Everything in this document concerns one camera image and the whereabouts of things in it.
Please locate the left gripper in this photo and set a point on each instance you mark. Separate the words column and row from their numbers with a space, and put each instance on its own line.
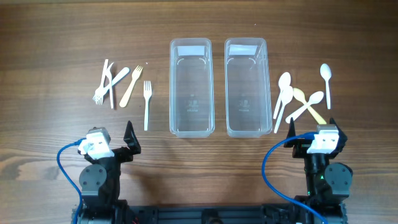
column 127, row 154

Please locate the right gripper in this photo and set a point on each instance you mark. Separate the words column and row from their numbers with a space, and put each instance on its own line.
column 300, row 147

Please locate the white spoon crossing yellow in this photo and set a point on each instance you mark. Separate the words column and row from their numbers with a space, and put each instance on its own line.
column 314, row 99

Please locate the yellow plastic spoon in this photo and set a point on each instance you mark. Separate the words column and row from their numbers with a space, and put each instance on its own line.
column 300, row 96

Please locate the white spoon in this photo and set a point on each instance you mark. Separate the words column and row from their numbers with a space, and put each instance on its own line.
column 325, row 72
column 286, row 98
column 284, row 81

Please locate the white plastic fork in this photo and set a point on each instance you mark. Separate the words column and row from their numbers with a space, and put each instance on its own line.
column 147, row 96

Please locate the white fork tines down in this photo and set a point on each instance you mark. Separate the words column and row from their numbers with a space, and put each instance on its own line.
column 101, row 84

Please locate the pale blue plastic fork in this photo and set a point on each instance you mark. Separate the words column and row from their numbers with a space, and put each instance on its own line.
column 117, row 78

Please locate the yellow plastic fork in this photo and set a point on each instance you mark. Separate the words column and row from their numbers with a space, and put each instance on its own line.
column 135, row 76

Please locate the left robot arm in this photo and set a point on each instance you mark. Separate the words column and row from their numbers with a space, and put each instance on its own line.
column 100, row 181

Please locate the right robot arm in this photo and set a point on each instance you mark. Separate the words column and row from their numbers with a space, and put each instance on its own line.
column 328, row 184

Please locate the left clear plastic container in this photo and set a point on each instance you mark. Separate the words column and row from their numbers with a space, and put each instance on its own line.
column 191, row 96

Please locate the clear plastic container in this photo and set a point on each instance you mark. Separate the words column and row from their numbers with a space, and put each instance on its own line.
column 191, row 96
column 247, row 88

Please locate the right clear plastic container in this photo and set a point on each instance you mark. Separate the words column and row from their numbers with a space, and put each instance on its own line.
column 247, row 88

